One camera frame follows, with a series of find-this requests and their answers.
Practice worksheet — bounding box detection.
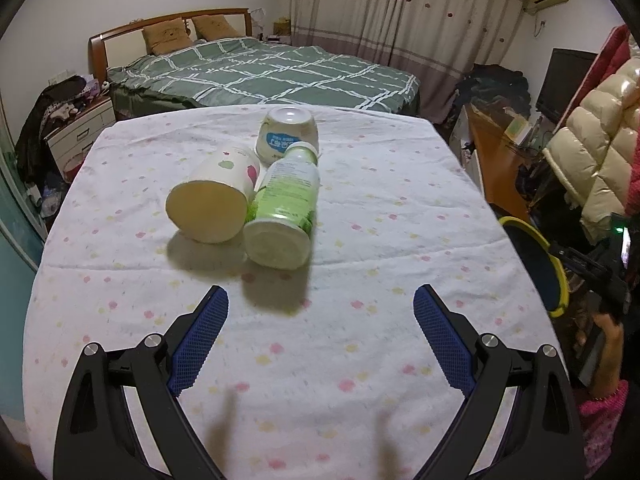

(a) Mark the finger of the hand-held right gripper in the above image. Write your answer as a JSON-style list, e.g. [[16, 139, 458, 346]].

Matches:
[[547, 240, 598, 286]]

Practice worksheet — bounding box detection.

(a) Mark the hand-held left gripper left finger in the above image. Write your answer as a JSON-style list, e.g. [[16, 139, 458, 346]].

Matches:
[[52, 285, 230, 480]]

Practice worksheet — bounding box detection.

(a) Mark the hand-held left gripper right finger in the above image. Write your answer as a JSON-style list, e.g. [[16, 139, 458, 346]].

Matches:
[[412, 284, 586, 480]]

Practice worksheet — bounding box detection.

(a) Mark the black and yellow round stool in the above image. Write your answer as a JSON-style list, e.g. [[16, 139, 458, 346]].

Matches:
[[498, 216, 570, 318]]

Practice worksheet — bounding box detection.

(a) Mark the green and white plastic bottle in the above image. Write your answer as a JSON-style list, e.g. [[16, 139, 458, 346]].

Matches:
[[243, 141, 321, 271]]

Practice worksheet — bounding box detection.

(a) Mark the person's right forearm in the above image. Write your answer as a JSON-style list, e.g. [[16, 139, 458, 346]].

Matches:
[[575, 312, 632, 478]]

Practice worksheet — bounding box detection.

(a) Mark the white spotted tablecloth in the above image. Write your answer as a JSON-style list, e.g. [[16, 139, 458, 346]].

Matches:
[[22, 105, 576, 480]]

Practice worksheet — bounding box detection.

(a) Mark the beige puffer jacket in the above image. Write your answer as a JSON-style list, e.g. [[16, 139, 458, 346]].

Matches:
[[542, 57, 640, 246]]

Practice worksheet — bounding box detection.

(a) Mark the wooden desk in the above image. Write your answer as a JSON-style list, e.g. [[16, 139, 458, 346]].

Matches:
[[465, 102, 533, 221]]

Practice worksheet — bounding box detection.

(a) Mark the dotted paper cup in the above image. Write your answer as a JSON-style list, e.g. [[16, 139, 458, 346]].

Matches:
[[166, 142, 262, 245]]

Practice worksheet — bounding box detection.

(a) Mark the green and white box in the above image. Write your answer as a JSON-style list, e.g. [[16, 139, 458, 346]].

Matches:
[[504, 115, 530, 144]]

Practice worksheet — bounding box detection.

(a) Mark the black monitor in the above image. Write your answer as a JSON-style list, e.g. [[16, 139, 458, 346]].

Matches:
[[536, 48, 598, 123]]

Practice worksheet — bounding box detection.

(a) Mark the pile of dark bags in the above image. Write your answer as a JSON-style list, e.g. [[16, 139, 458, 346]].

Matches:
[[450, 64, 532, 126]]

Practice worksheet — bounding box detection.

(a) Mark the sliding wardrobe door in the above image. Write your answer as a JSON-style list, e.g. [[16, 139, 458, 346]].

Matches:
[[0, 125, 47, 273]]

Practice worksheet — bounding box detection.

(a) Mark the white blue-label yogurt cup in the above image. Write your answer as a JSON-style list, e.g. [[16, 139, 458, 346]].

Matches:
[[255, 106, 321, 163]]

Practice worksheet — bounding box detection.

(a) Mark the white nightstand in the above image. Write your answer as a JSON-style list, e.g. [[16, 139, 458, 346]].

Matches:
[[45, 95, 117, 183]]

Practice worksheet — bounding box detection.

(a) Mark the bed with green plaid duvet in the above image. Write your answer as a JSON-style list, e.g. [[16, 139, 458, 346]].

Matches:
[[107, 36, 421, 117]]

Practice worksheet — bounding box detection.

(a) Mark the pile of dark clothes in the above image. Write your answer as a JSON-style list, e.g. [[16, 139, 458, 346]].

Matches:
[[15, 75, 101, 201]]

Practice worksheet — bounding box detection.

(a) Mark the beige dotted curtain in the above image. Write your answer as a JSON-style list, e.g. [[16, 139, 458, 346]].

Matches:
[[290, 0, 531, 122]]

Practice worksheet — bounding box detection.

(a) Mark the brown pillow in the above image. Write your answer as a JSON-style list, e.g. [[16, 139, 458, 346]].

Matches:
[[192, 15, 243, 40], [141, 17, 193, 55]]

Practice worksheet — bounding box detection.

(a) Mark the wooden headboard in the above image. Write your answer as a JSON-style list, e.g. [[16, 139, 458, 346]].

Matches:
[[88, 8, 253, 81]]

